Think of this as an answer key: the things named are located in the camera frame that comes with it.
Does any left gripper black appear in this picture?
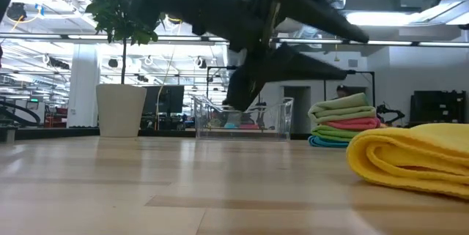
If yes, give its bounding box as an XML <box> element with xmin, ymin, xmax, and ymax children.
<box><xmin>93</xmin><ymin>0</ymin><xmax>370</xmax><ymax>112</ymax></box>

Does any pale green microfiber towel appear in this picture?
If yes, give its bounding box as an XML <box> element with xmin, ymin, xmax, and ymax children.
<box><xmin>307</xmin><ymin>92</ymin><xmax>377</xmax><ymax>124</ymax></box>

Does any bright green microfiber towel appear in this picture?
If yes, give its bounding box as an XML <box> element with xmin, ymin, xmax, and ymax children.
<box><xmin>311</xmin><ymin>124</ymin><xmax>362</xmax><ymax>143</ymax></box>

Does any pink microfiber towel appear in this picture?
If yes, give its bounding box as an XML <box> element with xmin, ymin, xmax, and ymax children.
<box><xmin>322</xmin><ymin>116</ymin><xmax>382</xmax><ymax>132</ymax></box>

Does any blue microfiber towel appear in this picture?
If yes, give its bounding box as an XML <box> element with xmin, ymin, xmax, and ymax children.
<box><xmin>307</xmin><ymin>135</ymin><xmax>350</xmax><ymax>149</ymax></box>

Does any yellow microfiber towel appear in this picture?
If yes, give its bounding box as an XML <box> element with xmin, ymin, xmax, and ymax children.
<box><xmin>346</xmin><ymin>123</ymin><xmax>469</xmax><ymax>201</ymax></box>

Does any person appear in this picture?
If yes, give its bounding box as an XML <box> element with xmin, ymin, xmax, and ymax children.
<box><xmin>335</xmin><ymin>84</ymin><xmax>352</xmax><ymax>100</ymax></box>

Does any clear plastic bin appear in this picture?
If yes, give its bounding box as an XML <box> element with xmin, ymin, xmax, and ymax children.
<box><xmin>191</xmin><ymin>94</ymin><xmax>295</xmax><ymax>141</ymax></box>

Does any long ceiling light strip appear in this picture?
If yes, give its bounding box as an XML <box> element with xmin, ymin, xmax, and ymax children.
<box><xmin>270</xmin><ymin>38</ymin><xmax>469</xmax><ymax>48</ymax></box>

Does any black monitor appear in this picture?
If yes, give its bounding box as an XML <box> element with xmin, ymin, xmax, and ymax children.
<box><xmin>141</xmin><ymin>84</ymin><xmax>185</xmax><ymax>115</ymax></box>

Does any black equipment cabinet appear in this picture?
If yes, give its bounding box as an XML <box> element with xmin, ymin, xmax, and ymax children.
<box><xmin>409</xmin><ymin>89</ymin><xmax>467</xmax><ymax>125</ymax></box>

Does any green plant in white pot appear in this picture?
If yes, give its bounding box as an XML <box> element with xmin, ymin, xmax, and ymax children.
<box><xmin>82</xmin><ymin>0</ymin><xmax>162</xmax><ymax>138</ymax></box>

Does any red tool cabinet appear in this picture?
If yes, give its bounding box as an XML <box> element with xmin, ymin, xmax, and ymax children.
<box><xmin>44</xmin><ymin>106</ymin><xmax>69</xmax><ymax>128</ymax></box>

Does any black round ceiling device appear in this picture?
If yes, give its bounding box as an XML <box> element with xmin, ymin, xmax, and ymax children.
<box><xmin>7</xmin><ymin>2</ymin><xmax>28</xmax><ymax>22</ymax></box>

